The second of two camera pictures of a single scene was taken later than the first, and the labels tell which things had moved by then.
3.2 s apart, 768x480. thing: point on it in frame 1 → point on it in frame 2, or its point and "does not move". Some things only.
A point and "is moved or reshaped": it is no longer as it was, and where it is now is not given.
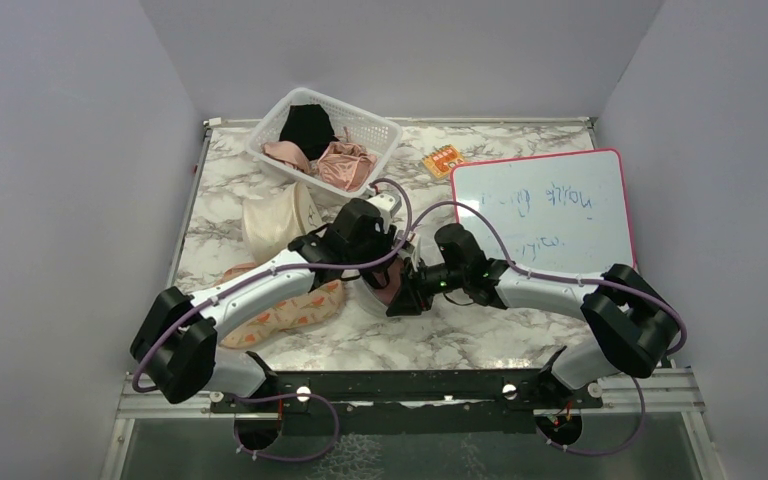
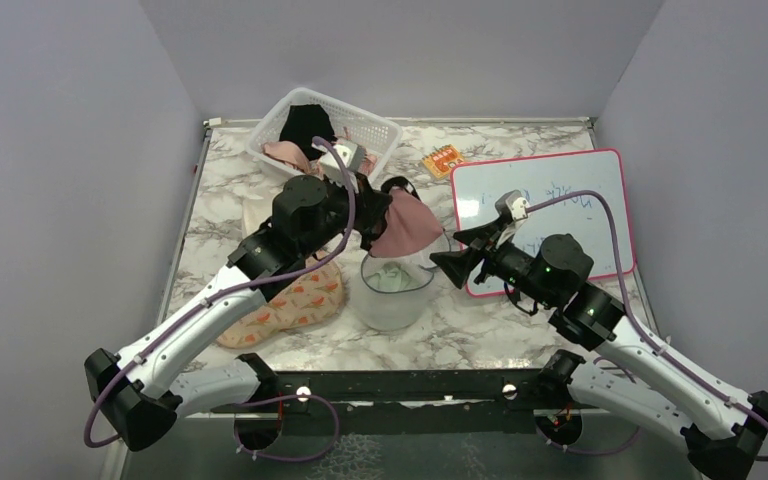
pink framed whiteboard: x=563 y=213 does not move
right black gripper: x=404 y=303 → x=458 y=264
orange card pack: x=442 y=160 does not move
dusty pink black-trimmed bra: x=384 y=278 is moved or reshaped
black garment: x=310 y=126 does not move
